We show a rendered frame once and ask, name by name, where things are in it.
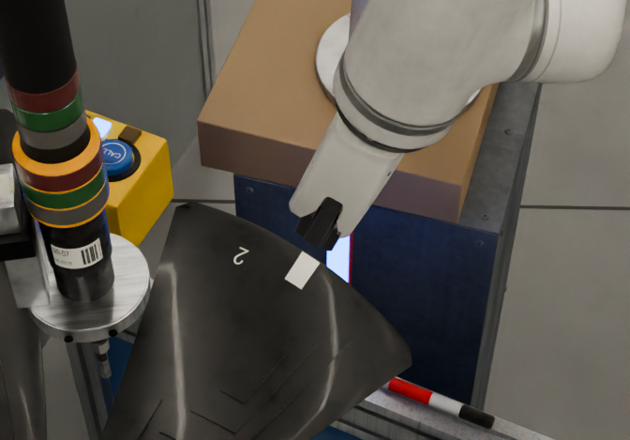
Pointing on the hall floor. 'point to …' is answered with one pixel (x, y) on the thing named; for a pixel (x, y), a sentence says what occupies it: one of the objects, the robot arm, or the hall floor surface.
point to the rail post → (90, 387)
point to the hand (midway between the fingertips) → (323, 221)
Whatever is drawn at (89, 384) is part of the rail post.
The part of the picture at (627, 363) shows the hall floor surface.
